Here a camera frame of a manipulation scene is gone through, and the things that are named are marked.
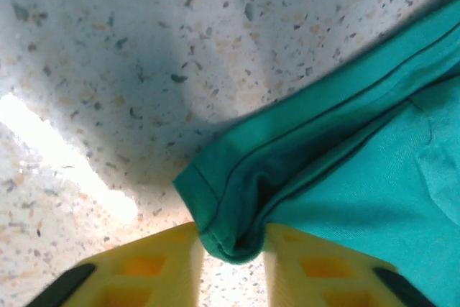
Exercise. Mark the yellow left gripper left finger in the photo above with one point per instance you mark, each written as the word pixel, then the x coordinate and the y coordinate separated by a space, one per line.
pixel 143 271

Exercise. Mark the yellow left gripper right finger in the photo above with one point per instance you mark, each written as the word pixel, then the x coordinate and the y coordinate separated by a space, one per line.
pixel 323 271

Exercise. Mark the green t-shirt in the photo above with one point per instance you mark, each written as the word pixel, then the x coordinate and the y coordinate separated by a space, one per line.
pixel 359 177

